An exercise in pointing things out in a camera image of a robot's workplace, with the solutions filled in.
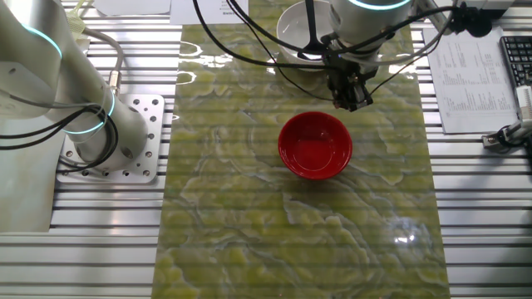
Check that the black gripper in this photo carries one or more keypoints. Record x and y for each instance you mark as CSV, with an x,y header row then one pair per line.
x,y
351,74

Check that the black ladle spoon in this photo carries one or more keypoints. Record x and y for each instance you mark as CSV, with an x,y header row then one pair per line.
x,y
310,21

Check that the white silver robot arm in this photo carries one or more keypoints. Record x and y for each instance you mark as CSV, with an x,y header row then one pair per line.
x,y
41,74

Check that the red bowl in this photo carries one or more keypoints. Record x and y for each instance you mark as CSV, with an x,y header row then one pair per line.
x,y
314,145

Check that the white bowl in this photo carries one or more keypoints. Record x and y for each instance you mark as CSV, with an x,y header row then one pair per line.
x,y
295,25

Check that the printed table paper sheet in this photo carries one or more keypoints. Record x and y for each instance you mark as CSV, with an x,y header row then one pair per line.
x,y
469,83

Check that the black round knob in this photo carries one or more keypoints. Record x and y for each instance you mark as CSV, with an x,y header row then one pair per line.
x,y
474,21

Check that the green marble pattern mat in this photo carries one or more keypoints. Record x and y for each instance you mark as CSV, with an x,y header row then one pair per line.
x,y
249,232

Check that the black keyboard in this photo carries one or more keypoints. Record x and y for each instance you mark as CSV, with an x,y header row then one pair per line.
x,y
519,58

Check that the black and white box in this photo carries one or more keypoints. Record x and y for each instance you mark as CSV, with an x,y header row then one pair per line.
x,y
503,4

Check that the white paper with Chinese text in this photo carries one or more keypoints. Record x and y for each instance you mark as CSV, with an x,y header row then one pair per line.
x,y
187,14

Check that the blank white paper sheet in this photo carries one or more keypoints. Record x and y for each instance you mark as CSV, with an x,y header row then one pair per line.
x,y
133,6

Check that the yellow fly swatter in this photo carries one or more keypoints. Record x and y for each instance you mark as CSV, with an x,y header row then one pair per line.
x,y
77,25

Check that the metal camera mount clamp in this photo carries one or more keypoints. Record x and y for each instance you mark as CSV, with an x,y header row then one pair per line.
x,y
513,132

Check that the silver ribbed camera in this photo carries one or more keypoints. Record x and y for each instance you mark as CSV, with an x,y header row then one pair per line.
x,y
524,101

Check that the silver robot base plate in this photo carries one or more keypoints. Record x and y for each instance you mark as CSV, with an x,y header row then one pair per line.
x,y
151,166

